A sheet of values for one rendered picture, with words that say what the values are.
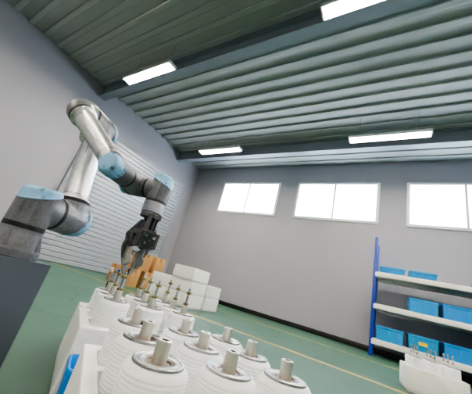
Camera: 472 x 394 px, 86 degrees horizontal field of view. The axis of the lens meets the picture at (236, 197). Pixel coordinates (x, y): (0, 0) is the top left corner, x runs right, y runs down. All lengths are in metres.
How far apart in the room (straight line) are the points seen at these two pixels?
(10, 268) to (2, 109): 5.35
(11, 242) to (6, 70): 5.55
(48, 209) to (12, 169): 5.10
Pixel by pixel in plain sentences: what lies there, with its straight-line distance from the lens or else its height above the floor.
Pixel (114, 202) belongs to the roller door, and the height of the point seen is 1.62.
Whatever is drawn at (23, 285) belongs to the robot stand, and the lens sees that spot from 1.00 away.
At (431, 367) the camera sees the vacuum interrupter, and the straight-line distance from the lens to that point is 2.91.
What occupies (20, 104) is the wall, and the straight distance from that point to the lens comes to 6.31.
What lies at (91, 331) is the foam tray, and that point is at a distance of 0.89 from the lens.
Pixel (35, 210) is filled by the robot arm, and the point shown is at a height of 0.44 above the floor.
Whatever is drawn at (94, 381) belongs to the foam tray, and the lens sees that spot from 0.56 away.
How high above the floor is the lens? 0.37
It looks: 20 degrees up
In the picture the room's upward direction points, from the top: 15 degrees clockwise
